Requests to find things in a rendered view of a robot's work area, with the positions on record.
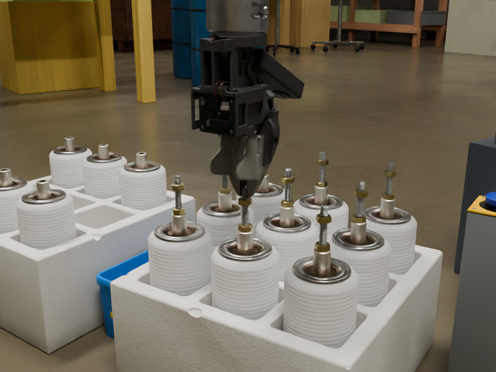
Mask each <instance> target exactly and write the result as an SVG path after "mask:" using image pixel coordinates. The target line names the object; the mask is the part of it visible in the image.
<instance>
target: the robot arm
mask: <svg viewBox="0 0 496 372"><path fill-rule="evenodd" d="M206 16H207V30H208V31H209V32H212V34H209V38H201V39H200V56H201V86H198V87H194V88H190V97H191V121H192V130H195V129H197V128H199V130H200V131H201V132H206V133H211V134H218V135H219V137H220V148H219V150H218V153H217V154H216V155H215V156H214V157H213V158H212V159H211V160H210V171H211V173H212V174H215V175H229V178H230V181H231V183H232V186H233V188H234V190H235V191H236V193H237V195H238V196H241V190H242V189H243V188H245V187H246V185H247V198H248V199H249V198H251V197H252V196H253V195H254V194H255V192H256V191H257V189H258V188H259V187H260V185H261V183H262V181H263V179H264V177H265V175H266V172H267V170H268V168H269V164H270V163H271V162H272V159H273V156H274V155H275V151H276V148H277V146H278V142H279V138H280V126H279V121H278V114H279V111H278V110H275V103H274V99H273V98H274V97H276V98H279V99H289V98H291V99H300V98H301V97H302V93H303V88H304V82H303V81H301V80H300V79H299V78H298V77H296V76H295V75H294V74H292V73H291V72H290V71H289V70H288V69H287V68H286V67H285V66H283V65H282V64H281V63H279V62H278V61H277V60H276V59H274V58H273V57H272V56H271V55H270V54H269V53H268V52H266V51H265V50H264V49H254V47H264V46H266V45H267V34H264V32H266V31H267V30H268V29H269V0H206ZM195 99H199V119H197V120H195ZM255 131H257V132H256V133H255ZM247 136H248V137H247ZM245 148H246V151H245V154H244V149H245ZM247 180H248V181H247Z"/></svg>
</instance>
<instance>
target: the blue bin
mask: <svg viewBox="0 0 496 372"><path fill-rule="evenodd" d="M147 262H149V259H148V250H147V251H145V252H142V253H140V254H138V255H136V256H134V257H132V258H129V259H128V260H126V261H123V262H121V263H119V264H117V265H115V266H112V267H110V268H108V269H106V270H104V271H102V272H100V273H98V274H97V276H96V278H97V285H99V286H100V294H101V300H102V305H103V315H104V320H105V326H106V334H107V336H109V337H111V338H113V339H114V324H113V314H112V304H111V287H110V282H112V281H113V280H115V279H117V278H119V277H121V276H123V275H127V274H128V273H129V272H130V271H132V270H134V269H136V268H138V267H139V266H142V265H143V264H146V263H147Z"/></svg>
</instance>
